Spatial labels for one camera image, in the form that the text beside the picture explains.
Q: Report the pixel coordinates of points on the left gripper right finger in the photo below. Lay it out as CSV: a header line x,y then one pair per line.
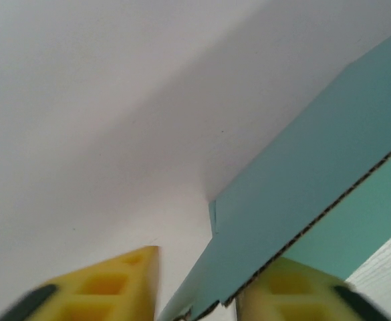
x,y
298,301

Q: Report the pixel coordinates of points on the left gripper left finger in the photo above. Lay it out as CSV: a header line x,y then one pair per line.
x,y
98,294

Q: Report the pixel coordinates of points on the teal paper box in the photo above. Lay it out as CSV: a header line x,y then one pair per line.
x,y
282,200

